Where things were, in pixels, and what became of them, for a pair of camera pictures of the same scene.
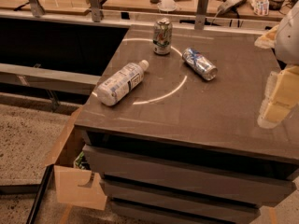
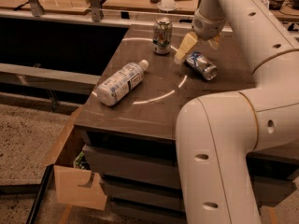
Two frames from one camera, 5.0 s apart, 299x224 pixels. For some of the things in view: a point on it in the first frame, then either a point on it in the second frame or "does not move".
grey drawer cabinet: x=173 y=120 does not move
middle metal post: x=94 y=3 does not move
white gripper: x=289 y=41 → x=206 y=26
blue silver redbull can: x=199 y=63 does not move
